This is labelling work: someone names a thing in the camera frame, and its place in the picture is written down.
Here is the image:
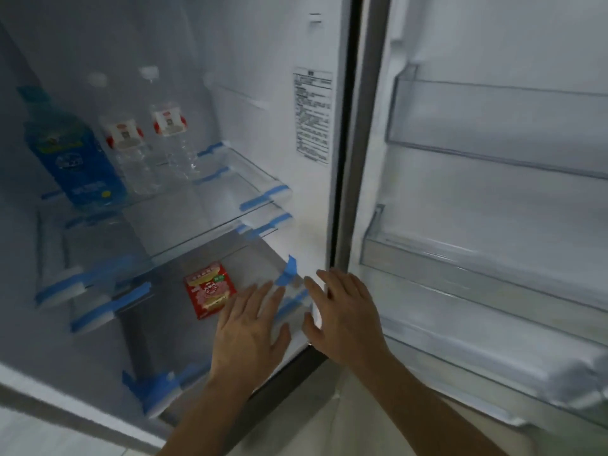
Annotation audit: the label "person's right hand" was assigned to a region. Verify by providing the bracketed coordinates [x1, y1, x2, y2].
[302, 269, 391, 371]

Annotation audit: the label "person's left hand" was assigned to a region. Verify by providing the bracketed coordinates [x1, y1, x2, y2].
[211, 282, 292, 391]

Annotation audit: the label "clear door bin with wrap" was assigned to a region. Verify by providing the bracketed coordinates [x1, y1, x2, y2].
[377, 315, 608, 430]

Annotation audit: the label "white refrigerator body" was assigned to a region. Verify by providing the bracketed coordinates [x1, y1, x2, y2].
[0, 0, 366, 456]

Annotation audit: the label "blue tape strips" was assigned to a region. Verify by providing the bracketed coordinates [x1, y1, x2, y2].
[35, 142, 313, 418]

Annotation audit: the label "person's left forearm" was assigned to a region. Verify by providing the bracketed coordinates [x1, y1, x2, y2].
[156, 372, 272, 456]

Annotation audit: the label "clear water bottle red label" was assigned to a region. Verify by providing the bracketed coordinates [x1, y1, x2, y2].
[139, 66, 201, 181]
[85, 72, 162, 196]

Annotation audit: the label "white refrigerator door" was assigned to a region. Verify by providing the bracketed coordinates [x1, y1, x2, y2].
[332, 0, 608, 456]

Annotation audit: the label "clear small door bin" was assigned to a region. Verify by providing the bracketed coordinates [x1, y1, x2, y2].
[386, 64, 608, 180]

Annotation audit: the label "blue drink bottle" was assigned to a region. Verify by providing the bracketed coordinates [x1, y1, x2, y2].
[17, 85, 128, 210]

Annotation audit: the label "clear wide door bin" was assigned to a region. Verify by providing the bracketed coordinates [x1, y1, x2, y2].
[360, 204, 608, 347]

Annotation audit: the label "person's right forearm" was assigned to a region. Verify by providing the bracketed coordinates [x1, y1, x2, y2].
[349, 351, 508, 456]

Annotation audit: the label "short glass fridge shelf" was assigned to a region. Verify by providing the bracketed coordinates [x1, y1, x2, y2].
[40, 142, 291, 214]

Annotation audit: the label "white printed label sticker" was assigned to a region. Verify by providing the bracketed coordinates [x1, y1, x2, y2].
[293, 66, 333, 166]

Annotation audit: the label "red snack packet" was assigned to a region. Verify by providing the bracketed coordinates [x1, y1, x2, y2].
[184, 262, 237, 320]

